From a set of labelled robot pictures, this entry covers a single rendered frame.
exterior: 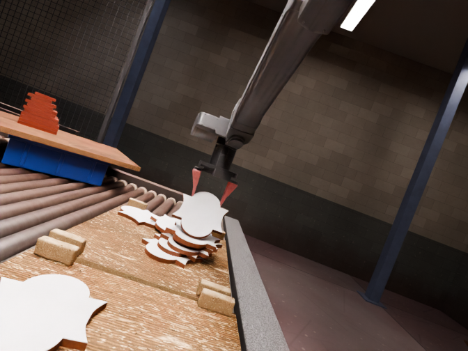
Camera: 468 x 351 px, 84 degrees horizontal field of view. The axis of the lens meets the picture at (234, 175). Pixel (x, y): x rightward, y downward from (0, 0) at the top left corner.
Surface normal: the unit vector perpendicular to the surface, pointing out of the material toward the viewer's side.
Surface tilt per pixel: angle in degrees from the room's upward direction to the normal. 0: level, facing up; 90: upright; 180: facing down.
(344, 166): 90
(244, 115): 149
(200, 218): 38
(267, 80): 157
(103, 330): 0
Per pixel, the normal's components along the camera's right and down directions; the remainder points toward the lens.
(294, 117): -0.04, 0.01
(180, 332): 0.36, -0.93
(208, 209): 0.31, -0.71
